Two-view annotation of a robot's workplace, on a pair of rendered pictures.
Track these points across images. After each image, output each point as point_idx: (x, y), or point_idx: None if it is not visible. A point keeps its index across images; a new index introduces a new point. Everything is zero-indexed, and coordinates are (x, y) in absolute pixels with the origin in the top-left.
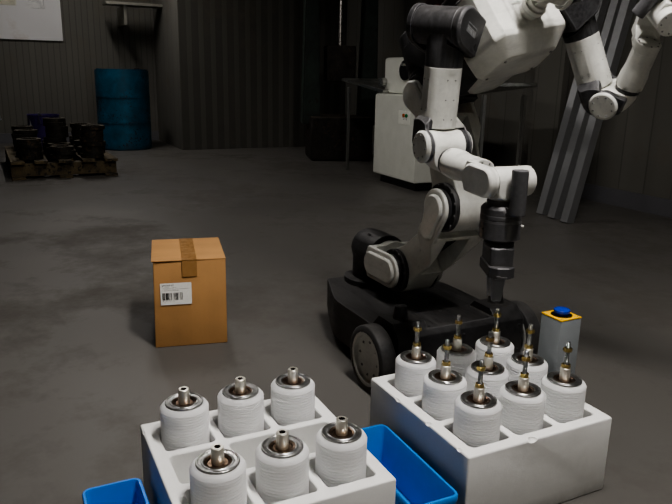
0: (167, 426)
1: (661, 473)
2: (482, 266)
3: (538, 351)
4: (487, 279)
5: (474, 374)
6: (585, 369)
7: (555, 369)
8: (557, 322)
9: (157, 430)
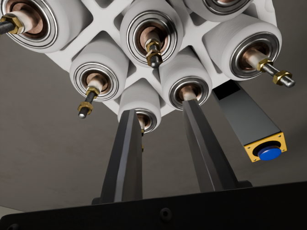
0: None
1: (160, 124)
2: (231, 223)
3: (250, 99)
4: (198, 146)
5: (128, 15)
6: (293, 110)
7: (220, 106)
8: (248, 141)
9: None
